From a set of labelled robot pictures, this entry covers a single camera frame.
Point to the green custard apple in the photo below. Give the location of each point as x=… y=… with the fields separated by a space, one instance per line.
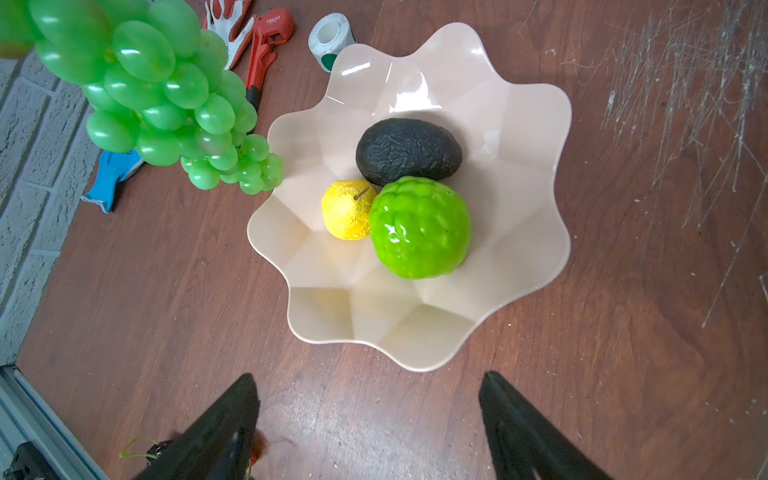
x=420 y=228

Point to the green grape bunch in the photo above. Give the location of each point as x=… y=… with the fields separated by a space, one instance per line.
x=158 y=83

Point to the dark avocado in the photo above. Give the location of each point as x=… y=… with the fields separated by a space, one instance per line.
x=394 y=148

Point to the pink wavy fruit bowl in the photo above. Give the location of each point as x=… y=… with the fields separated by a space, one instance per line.
x=512 y=136

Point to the red white work glove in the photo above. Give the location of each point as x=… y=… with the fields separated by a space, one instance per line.
x=230 y=20

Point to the blue work glove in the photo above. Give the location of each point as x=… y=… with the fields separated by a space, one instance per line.
x=112 y=169

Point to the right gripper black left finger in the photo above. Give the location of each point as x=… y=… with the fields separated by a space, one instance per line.
x=219 y=444

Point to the white tape roll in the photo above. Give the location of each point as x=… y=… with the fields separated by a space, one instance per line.
x=328 y=38

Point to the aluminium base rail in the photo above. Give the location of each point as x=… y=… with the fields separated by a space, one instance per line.
x=35 y=443

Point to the yellow lemon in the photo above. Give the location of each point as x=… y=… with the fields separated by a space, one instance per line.
x=345 y=207

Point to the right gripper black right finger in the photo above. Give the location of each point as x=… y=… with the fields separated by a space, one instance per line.
x=522 y=442

